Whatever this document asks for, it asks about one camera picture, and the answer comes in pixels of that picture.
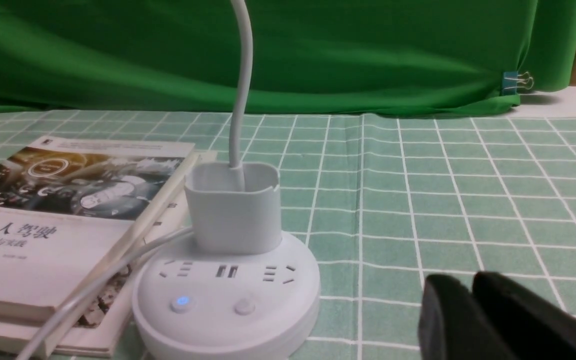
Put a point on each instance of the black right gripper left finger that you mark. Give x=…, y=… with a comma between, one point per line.
x=452, y=326

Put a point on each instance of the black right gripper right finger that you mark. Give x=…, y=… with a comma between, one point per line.
x=532, y=327

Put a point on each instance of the white desk lamp with sockets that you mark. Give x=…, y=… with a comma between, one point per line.
x=233, y=285

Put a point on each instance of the blue binder clip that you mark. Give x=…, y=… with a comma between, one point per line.
x=514, y=81

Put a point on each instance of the green backdrop cloth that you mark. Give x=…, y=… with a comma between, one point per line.
x=400, y=58

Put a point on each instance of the self-driving book, top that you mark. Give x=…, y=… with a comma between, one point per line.
x=71, y=207

